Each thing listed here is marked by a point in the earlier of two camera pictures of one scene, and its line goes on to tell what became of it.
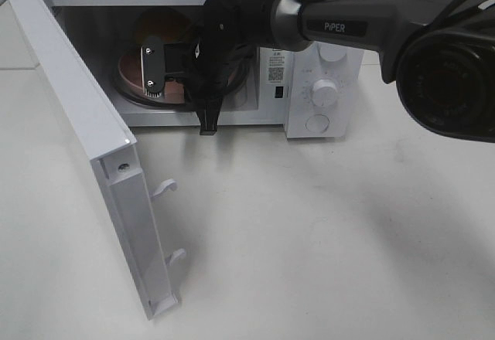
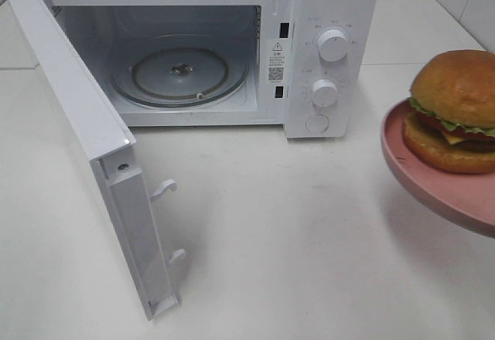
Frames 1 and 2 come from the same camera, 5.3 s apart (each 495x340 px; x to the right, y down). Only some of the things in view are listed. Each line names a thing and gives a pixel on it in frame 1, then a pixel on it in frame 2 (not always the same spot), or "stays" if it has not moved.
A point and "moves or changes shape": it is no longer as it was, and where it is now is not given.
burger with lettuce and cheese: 169,24 moves or changes shape
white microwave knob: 324,93 stays
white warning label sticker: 276,66 stays
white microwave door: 128,196 stays
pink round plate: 130,73 -> 464,199
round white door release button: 317,123 stays
